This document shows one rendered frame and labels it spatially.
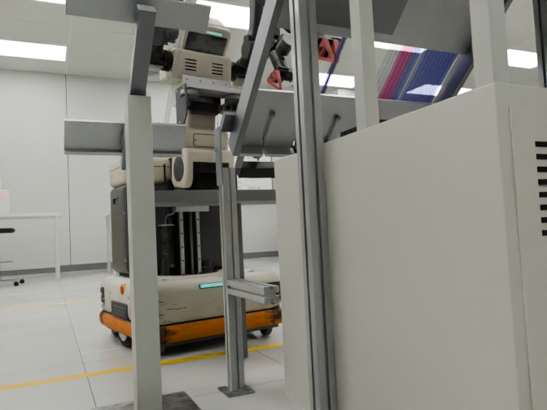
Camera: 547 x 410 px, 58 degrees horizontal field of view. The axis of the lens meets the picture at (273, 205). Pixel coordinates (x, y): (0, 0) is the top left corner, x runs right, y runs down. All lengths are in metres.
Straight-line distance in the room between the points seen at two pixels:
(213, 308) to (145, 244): 0.78
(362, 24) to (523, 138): 0.38
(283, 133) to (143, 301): 0.64
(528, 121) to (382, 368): 0.45
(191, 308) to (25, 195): 6.23
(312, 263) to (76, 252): 7.14
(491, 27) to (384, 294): 0.42
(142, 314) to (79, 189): 6.79
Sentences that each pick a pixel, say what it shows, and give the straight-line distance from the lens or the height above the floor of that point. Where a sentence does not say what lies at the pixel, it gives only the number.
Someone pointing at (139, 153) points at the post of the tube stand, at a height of 0.66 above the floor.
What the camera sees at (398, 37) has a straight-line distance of 1.50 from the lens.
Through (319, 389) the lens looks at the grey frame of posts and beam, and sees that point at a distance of 1.00.
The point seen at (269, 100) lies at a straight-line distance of 1.42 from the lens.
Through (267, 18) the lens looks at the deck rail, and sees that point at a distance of 1.28.
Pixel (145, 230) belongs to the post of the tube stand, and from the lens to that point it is 1.27.
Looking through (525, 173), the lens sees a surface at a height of 0.51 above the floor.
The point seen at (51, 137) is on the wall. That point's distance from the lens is 8.12.
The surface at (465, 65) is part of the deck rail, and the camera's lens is 1.68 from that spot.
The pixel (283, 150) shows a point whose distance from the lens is 1.53.
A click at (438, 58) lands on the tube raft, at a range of 1.64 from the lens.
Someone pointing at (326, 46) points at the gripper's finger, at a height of 1.01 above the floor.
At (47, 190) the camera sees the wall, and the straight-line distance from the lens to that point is 8.00.
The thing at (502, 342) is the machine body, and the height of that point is 0.30.
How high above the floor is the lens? 0.45
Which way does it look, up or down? 3 degrees up
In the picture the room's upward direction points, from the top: 3 degrees counter-clockwise
